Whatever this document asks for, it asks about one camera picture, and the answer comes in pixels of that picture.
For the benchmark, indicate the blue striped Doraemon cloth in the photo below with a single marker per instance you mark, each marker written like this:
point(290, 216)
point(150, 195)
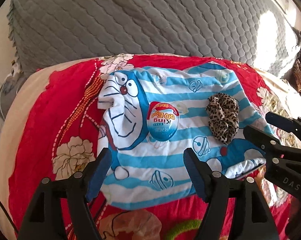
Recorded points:
point(146, 172)

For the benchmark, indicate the grey flat box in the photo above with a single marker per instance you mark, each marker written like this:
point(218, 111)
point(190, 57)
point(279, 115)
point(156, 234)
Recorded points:
point(244, 175)

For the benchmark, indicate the packaged biscuit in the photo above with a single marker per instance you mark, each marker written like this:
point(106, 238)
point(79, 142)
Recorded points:
point(267, 189)

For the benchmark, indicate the blue King egg toy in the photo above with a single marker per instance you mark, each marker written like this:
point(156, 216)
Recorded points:
point(162, 120)

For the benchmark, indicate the grey quilted headboard cover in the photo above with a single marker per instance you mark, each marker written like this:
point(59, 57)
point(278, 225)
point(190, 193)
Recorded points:
point(49, 32)

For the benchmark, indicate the leopard print scrunchie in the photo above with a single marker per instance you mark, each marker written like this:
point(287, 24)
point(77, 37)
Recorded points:
point(223, 111)

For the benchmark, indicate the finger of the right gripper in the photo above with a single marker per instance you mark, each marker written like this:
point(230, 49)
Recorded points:
point(270, 145)
point(289, 125)

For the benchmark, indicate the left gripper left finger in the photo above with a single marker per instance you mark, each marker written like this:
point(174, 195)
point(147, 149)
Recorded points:
point(44, 219)

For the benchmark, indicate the beige mesh hair net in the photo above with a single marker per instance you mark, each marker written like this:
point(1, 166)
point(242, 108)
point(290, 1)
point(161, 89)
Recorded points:
point(137, 224)

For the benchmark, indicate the grey bedside stool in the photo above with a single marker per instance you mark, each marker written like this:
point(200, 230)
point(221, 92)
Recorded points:
point(8, 92)

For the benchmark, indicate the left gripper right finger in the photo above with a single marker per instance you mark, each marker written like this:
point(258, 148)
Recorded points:
point(252, 218)

